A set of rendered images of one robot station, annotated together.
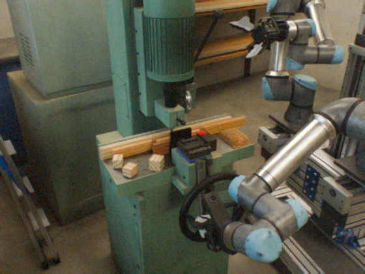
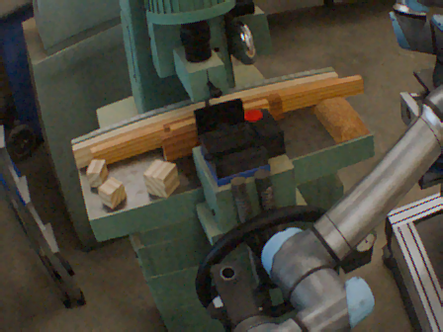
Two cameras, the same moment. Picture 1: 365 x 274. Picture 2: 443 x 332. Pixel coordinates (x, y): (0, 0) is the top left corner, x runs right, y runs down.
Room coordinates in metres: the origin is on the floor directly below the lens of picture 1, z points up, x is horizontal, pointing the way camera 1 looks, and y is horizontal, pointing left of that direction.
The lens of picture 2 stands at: (0.16, -0.29, 1.67)
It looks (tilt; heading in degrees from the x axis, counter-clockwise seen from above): 37 degrees down; 17
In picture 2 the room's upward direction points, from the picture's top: 10 degrees counter-clockwise
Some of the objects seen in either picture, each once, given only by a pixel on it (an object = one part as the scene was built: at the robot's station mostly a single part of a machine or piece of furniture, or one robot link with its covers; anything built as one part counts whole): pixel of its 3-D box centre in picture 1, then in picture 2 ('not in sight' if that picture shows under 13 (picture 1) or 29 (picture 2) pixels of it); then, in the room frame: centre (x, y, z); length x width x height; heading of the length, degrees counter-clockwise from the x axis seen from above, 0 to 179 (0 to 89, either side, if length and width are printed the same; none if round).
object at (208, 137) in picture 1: (198, 145); (243, 143); (1.10, -0.05, 0.99); 0.13 x 0.11 x 0.06; 118
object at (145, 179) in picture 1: (185, 161); (232, 171); (1.18, -0.01, 0.87); 0.61 x 0.30 x 0.06; 118
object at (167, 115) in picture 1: (169, 113); (200, 71); (1.29, 0.05, 1.03); 0.14 x 0.07 x 0.09; 28
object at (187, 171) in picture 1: (196, 162); (245, 178); (1.10, -0.05, 0.92); 0.15 x 0.13 x 0.09; 118
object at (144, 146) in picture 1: (184, 136); (237, 113); (1.29, 0.00, 0.92); 0.62 x 0.02 x 0.04; 118
